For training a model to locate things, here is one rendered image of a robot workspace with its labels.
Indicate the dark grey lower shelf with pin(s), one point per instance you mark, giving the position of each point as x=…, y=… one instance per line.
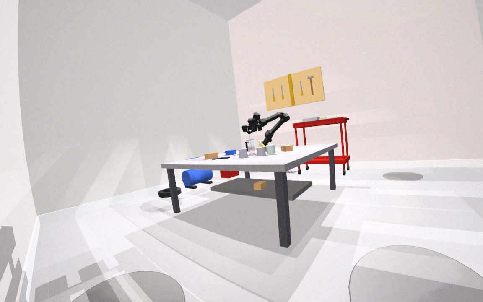
x=245, y=186

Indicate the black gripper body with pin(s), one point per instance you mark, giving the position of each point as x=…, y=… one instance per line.
x=259, y=127

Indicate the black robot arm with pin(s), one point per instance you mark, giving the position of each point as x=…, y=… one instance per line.
x=284, y=117

